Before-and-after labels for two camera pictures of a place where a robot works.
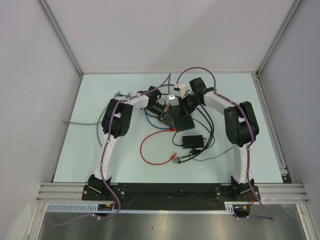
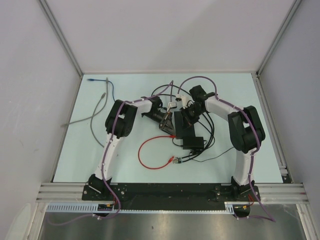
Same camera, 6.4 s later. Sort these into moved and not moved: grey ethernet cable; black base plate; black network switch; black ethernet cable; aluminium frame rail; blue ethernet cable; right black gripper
Moved: blue ethernet cable; black network switch; right black gripper; grey ethernet cable
Not moved: black base plate; aluminium frame rail; black ethernet cable
